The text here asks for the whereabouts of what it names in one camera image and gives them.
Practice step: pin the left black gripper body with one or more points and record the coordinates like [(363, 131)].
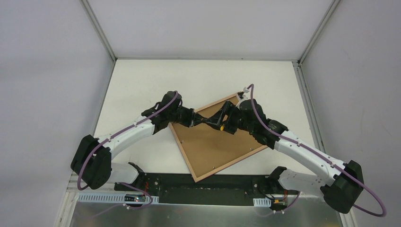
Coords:
[(192, 118)]

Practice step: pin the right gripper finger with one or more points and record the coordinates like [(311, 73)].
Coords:
[(217, 118), (219, 127)]

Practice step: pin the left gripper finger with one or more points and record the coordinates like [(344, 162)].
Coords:
[(198, 118), (195, 123)]

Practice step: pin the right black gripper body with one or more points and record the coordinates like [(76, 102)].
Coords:
[(225, 116)]

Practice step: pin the wooden picture frame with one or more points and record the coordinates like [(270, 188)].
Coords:
[(207, 151)]

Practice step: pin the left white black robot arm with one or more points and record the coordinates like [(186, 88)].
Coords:
[(93, 160)]

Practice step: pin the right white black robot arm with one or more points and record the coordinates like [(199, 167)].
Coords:
[(332, 179)]

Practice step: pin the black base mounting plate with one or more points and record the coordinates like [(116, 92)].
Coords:
[(230, 190)]

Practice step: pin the right orange connector board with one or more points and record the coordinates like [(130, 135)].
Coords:
[(279, 204)]

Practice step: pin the left green circuit board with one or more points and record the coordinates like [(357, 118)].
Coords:
[(134, 198)]

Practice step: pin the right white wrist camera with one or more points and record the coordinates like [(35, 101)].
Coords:
[(242, 96)]

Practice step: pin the right white slotted cable duct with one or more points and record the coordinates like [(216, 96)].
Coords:
[(262, 202)]

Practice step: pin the white slotted cable duct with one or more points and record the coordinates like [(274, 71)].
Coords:
[(107, 198), (262, 202)]

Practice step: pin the left white slotted cable duct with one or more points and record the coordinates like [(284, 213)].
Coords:
[(107, 198)]

